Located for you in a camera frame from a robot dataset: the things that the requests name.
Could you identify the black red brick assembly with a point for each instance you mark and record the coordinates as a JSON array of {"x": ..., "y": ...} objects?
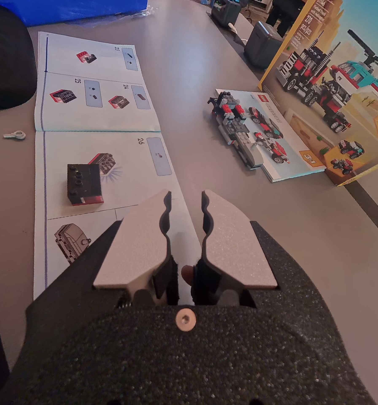
[{"x": 84, "y": 183}]

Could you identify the yellow-edged toy set box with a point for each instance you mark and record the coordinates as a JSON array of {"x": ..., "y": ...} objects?
[{"x": 334, "y": 95}]

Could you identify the dark grey cube box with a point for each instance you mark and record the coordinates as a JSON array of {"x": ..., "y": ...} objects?
[{"x": 263, "y": 47}]

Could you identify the black cushioned pad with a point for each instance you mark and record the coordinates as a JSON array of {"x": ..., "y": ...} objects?
[{"x": 8, "y": 57}]

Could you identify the person's right hand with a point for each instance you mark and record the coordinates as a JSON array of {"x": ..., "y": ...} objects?
[{"x": 187, "y": 275}]

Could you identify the closed instruction booklet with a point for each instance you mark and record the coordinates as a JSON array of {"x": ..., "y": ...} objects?
[{"x": 296, "y": 158}]

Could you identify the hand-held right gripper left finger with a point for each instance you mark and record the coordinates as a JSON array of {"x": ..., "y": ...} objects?
[{"x": 135, "y": 250}]

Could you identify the blue plastic bin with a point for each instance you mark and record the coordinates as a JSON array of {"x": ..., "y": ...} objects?
[{"x": 65, "y": 9}]

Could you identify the open instruction booklet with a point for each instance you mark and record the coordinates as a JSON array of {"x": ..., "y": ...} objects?
[{"x": 113, "y": 148}]

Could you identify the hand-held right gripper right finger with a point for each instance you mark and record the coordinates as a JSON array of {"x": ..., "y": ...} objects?
[{"x": 236, "y": 250}]

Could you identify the grey red toy truck model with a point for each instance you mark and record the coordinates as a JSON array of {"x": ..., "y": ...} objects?
[{"x": 236, "y": 126}]

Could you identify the dark grey battery case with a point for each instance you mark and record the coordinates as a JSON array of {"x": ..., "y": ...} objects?
[{"x": 225, "y": 12}]

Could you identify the clear plastic bag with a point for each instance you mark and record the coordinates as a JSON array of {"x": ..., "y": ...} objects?
[{"x": 132, "y": 15}]

